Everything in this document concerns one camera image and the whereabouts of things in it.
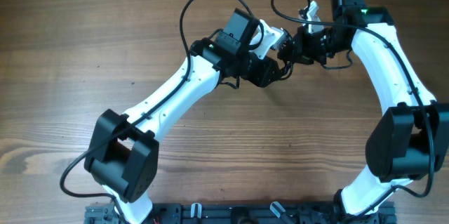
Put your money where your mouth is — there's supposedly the black cable bundle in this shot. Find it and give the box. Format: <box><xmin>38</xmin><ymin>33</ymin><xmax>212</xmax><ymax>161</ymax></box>
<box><xmin>275</xmin><ymin>34</ymin><xmax>299</xmax><ymax>81</ymax></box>

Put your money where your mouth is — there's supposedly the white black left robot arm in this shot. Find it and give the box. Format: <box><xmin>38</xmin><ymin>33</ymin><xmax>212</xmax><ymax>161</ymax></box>
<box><xmin>84</xmin><ymin>9</ymin><xmax>286</xmax><ymax>223</ymax></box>

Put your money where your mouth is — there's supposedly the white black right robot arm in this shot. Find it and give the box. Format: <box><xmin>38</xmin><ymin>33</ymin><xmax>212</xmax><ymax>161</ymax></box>
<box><xmin>278</xmin><ymin>0</ymin><xmax>448</xmax><ymax>223</ymax></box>

